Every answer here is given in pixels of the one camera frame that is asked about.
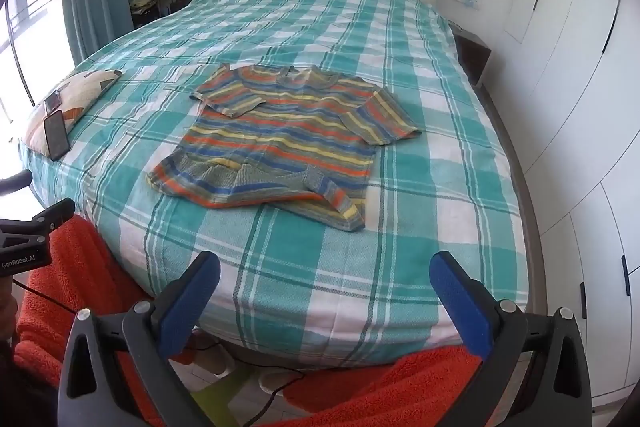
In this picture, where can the cluttered bedside table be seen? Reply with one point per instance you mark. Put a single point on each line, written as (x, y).
(147, 7)

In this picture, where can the dark wooden nightstand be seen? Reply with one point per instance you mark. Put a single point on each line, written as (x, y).
(472, 54)

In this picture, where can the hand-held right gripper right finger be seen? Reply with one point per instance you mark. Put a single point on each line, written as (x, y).
(460, 302)

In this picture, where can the striped knit sweater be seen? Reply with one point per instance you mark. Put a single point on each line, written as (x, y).
(280, 132)

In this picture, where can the teal checked bedspread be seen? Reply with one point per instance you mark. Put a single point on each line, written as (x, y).
(320, 22)

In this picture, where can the green stool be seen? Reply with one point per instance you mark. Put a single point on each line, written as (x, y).
(220, 402)

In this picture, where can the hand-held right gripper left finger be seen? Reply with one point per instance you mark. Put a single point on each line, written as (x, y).
(192, 302)

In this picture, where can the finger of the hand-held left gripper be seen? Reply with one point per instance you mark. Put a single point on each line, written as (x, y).
(15, 182)
(55, 212)

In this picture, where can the orange fleece blanket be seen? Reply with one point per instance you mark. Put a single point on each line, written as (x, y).
(75, 257)

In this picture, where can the white slipper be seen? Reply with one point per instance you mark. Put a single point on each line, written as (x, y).
(282, 379)
(215, 359)

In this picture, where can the window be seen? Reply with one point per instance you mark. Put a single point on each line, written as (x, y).
(30, 7)

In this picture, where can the small dark card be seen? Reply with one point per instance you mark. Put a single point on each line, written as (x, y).
(52, 102)

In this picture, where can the white wardrobe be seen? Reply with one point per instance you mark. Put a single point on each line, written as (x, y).
(575, 107)

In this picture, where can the black smartphone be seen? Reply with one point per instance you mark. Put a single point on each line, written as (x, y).
(55, 134)

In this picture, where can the grey bed frame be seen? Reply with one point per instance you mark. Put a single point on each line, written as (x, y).
(530, 217)

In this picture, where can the patterned pillow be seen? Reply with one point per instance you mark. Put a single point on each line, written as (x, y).
(82, 87)

